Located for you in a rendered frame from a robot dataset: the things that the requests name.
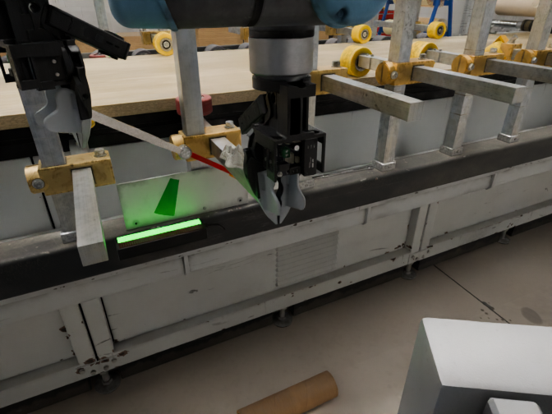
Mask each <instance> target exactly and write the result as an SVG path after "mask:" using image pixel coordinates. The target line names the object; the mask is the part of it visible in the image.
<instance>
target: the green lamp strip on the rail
mask: <svg viewBox="0 0 552 414"><path fill-rule="evenodd" d="M196 224H201V222H200V220H199V219H197V220H192V221H188V222H184V223H178V224H174V225H171V226H167V227H163V228H156V229H153V230H149V231H146V232H139V233H136V234H131V235H128V236H124V237H120V238H119V237H118V238H117V241H118V243H120V242H127V241H130V240H134V239H137V238H142V237H147V236H151V235H155V234H159V233H162V232H168V231H172V230H176V229H179V228H186V227H190V226H193V225H196Z"/></svg>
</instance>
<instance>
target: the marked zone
mask: <svg viewBox="0 0 552 414"><path fill-rule="evenodd" d="M178 185H179V180H177V179H173V178H170V180H169V182H168V184H167V186H166V188H165V190H164V193H163V195H162V197H161V199H160V201H159V203H158V206H157V208H156V210H155V211H154V213H155V214H161V215H169V216H174V214H175V209H176V202H177V191H178Z"/></svg>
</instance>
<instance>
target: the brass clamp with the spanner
mask: <svg viewBox="0 0 552 414"><path fill-rule="evenodd" d="M225 126H226V125H225V124H223V125H217V126H207V127H205V133H204V134H199V135H193V136H187V135H186V134H185V133H184V132H183V131H178V134H175V135H170V136H169V142H170V143H172V144H174V145H177V146H180V145H187V146H188V147H190V149H191V151H192V152H193V153H195V154H198V155H200V156H202V157H204V158H207V159H209V158H214V156H213V155H212V153H211V144H210V139H214V138H220V137H225V138H226V139H228V140H229V141H230V142H231V143H232V144H233V145H235V146H236V147H237V145H240V146H242V140H241V130H240V129H239V128H238V127H236V126H235V125H234V126H235V127H234V128H232V129H227V128H225ZM172 156H173V158H174V159H175V160H180V159H181V158H180V157H179V156H178V154H177V153H175V152H173V151H172ZM186 161H187V162H190V161H196V159H193V158H189V159H186Z"/></svg>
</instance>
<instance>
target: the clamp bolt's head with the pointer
mask: <svg viewBox="0 0 552 414"><path fill-rule="evenodd" d="M180 155H181V156H182V157H183V158H185V159H186V158H188V157H189V156H190V150H189V149H183V150H182V151H181V153H180ZM191 158H193V159H196V160H199V161H201V162H202V163H206V164H208V165H210V166H212V167H214V168H217V169H219V170H221V171H224V172H226V173H229V174H231V173H230V172H229V171H228V170H227V169H226V168H225V167H224V166H223V165H221V164H218V163H215V162H214V161H211V160H209V159H207V158H204V157H202V156H200V155H198V154H195V153H193V152H192V155H191ZM231 175H232V174H231Z"/></svg>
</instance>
